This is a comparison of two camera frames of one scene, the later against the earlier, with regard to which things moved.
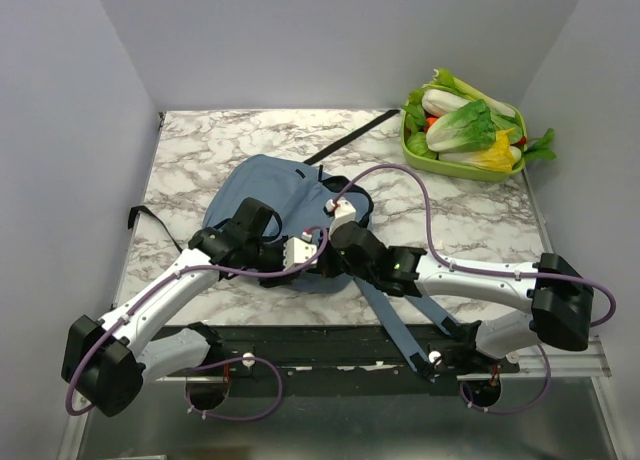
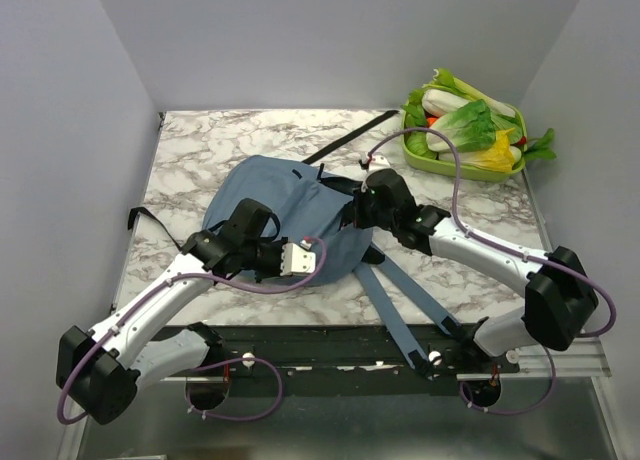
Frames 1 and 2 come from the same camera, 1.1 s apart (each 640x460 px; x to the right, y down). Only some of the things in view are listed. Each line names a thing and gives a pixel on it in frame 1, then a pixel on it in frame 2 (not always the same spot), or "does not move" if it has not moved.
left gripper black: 279,245 does not move
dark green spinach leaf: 542,148 does not move
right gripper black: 328,267 -> 356,208
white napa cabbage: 437,102 does not move
